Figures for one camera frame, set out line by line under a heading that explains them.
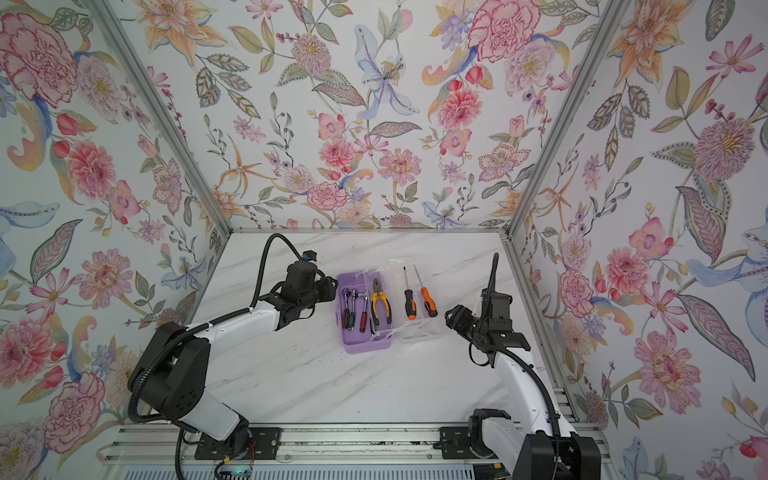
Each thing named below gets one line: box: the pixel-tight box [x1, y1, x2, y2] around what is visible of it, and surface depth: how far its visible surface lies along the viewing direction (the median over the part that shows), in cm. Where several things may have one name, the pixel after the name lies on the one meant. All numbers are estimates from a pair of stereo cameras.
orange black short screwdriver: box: [413, 264, 439, 317], surface depth 87 cm
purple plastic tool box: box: [335, 258, 447, 354], surface depth 91 cm
